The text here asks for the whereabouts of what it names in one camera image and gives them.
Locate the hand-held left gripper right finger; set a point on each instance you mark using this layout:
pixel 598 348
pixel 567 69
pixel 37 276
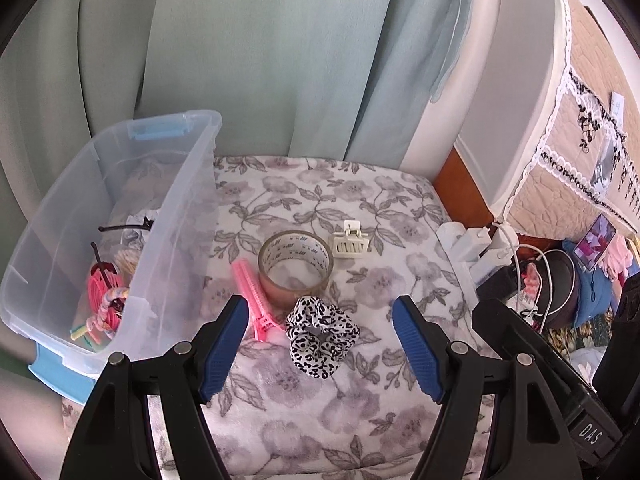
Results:
pixel 417 350

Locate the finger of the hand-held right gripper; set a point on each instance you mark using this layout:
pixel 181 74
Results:
pixel 530 340

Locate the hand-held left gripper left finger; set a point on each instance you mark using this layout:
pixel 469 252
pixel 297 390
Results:
pixel 225 345

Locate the leopard print scrunchie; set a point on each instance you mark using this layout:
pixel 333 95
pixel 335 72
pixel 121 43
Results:
pixel 320 335

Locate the clear plastic storage container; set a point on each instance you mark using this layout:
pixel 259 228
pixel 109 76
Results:
pixel 165 220

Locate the dark floral bedsheet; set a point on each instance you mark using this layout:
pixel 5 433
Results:
pixel 580 342

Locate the pink checked cloth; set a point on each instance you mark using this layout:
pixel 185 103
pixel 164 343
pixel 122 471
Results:
pixel 532 280

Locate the pink hair clip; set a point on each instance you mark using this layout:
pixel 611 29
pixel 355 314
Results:
pixel 250 290

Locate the dark round cushion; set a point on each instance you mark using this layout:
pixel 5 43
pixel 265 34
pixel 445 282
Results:
pixel 562 285

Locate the blue cloth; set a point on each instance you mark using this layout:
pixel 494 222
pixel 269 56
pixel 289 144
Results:
pixel 595 295

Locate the clear packing tape roll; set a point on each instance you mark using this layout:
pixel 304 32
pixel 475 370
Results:
pixel 272 280

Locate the grey floral blanket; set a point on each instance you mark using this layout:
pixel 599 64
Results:
pixel 350 280

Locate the white charger plug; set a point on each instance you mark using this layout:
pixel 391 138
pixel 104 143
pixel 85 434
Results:
pixel 505 237
pixel 480 244

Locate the white power strip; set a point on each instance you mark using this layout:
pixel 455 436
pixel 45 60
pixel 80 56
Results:
pixel 450 240

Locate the smartphone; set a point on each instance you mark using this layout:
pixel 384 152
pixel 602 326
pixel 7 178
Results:
pixel 595 240

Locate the white hair claw clip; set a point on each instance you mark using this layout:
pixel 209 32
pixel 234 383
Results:
pixel 350 246

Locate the clear plastic pouch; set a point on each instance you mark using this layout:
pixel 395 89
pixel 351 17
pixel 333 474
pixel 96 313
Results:
pixel 604 167

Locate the white paper label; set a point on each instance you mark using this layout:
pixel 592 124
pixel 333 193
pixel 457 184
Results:
pixel 618 102

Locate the pale green curtain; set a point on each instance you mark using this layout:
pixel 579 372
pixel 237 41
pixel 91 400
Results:
pixel 250 60

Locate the sheer white curtain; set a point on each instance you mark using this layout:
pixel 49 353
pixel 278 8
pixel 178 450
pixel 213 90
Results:
pixel 452 35

